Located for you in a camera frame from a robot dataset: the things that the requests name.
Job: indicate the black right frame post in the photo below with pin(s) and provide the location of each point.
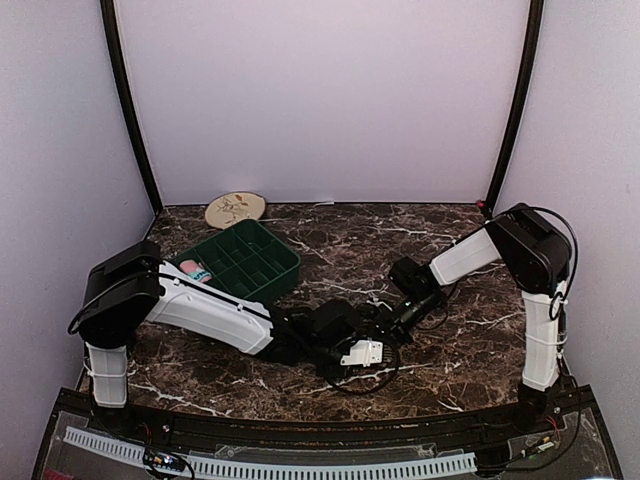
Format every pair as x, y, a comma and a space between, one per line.
526, 66

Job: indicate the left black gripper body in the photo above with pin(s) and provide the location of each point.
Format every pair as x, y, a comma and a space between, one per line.
322, 359

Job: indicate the black left frame post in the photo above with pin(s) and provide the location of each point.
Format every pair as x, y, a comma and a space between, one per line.
126, 100

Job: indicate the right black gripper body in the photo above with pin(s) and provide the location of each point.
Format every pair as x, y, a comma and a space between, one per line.
408, 316

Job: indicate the green plastic divider tray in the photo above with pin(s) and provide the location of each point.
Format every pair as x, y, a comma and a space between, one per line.
247, 261

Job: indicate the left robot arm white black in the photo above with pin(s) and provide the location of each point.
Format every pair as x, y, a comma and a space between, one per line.
137, 285

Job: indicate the black frame post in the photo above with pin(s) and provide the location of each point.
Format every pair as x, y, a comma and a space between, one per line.
126, 100
526, 66

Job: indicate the black front table rail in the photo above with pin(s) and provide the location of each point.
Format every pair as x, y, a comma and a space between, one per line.
485, 429

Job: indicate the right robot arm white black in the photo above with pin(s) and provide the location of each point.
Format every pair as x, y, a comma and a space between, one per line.
542, 262

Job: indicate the round embroidered plate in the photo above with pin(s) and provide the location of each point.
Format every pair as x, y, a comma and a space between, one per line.
232, 208

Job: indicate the pink sock with green patches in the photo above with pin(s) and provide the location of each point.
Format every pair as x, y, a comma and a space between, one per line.
195, 271

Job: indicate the small green circuit board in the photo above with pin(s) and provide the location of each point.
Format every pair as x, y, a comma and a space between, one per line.
163, 460

